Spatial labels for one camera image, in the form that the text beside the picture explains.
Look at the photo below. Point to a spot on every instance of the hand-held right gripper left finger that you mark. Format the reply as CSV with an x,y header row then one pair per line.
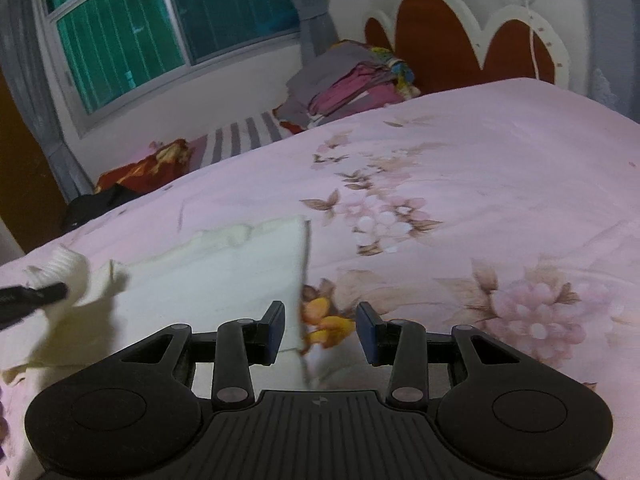
x,y
272,334

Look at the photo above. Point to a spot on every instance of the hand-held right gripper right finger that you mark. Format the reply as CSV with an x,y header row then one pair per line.
x,y
367,336

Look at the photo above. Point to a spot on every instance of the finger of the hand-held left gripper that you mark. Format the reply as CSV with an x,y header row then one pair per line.
x,y
35,295

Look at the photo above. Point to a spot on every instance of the white towel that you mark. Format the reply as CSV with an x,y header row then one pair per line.
x,y
225,280

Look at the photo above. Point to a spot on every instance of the pink folded clothes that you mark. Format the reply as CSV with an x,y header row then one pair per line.
x,y
355,87

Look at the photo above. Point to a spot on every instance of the stack of folded clothes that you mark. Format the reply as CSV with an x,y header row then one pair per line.
x,y
345,57

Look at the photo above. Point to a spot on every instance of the black cloth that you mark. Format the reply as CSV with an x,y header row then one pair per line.
x,y
100,205

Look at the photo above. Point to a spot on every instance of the brown wooden door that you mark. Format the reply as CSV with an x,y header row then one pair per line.
x,y
22,175

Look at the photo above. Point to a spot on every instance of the red floral blanket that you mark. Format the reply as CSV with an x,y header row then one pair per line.
x,y
145,167

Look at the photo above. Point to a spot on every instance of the grey striped cloth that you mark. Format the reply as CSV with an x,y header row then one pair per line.
x,y
240,135

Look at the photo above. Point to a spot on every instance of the grey curtain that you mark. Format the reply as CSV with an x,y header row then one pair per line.
x,y
312,10
30,90

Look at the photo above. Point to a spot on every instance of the pink floral bedsheet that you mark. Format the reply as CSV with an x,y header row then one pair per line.
x,y
500,160

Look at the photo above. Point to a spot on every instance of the colourful patterned cloth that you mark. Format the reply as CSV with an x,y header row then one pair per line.
x,y
400,72

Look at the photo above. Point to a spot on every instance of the red and white headboard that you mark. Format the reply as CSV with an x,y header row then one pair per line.
x,y
435,35

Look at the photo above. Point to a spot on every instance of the window with white frame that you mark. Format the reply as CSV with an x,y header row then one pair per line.
x,y
125,45

